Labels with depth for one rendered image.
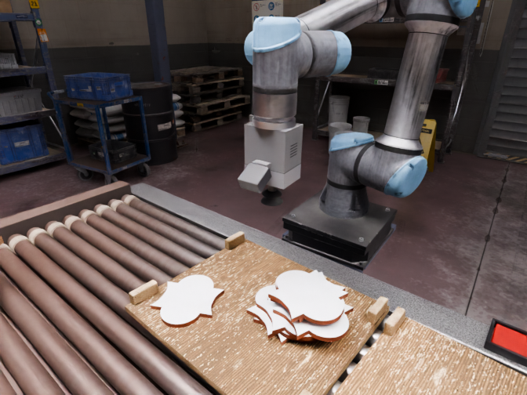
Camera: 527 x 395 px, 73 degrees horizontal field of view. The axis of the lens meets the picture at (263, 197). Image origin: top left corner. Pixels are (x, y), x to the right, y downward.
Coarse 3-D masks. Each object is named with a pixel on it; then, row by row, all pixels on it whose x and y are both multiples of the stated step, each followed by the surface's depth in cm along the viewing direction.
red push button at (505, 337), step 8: (496, 328) 68; (504, 328) 68; (496, 336) 66; (504, 336) 66; (512, 336) 66; (520, 336) 66; (504, 344) 64; (512, 344) 64; (520, 344) 64; (520, 352) 63
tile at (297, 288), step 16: (288, 272) 72; (304, 272) 72; (320, 272) 72; (288, 288) 67; (304, 288) 67; (320, 288) 67; (336, 288) 67; (288, 304) 64; (304, 304) 64; (320, 304) 64; (336, 304) 64; (320, 320) 60; (336, 320) 61
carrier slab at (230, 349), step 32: (224, 256) 88; (256, 256) 88; (160, 288) 77; (224, 288) 77; (256, 288) 77; (160, 320) 69; (224, 320) 69; (352, 320) 69; (192, 352) 62; (224, 352) 62; (256, 352) 62; (288, 352) 62; (320, 352) 62; (352, 352) 62; (224, 384) 56; (256, 384) 56; (288, 384) 56; (320, 384) 56
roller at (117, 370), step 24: (0, 264) 90; (24, 264) 89; (24, 288) 81; (48, 288) 80; (48, 312) 74; (72, 312) 73; (72, 336) 68; (96, 336) 67; (96, 360) 63; (120, 360) 62; (120, 384) 59; (144, 384) 58
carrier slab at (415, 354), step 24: (384, 336) 65; (408, 336) 65; (432, 336) 65; (384, 360) 60; (408, 360) 60; (432, 360) 60; (456, 360) 60; (480, 360) 60; (360, 384) 56; (384, 384) 56; (408, 384) 56; (432, 384) 56; (456, 384) 56; (480, 384) 56; (504, 384) 56
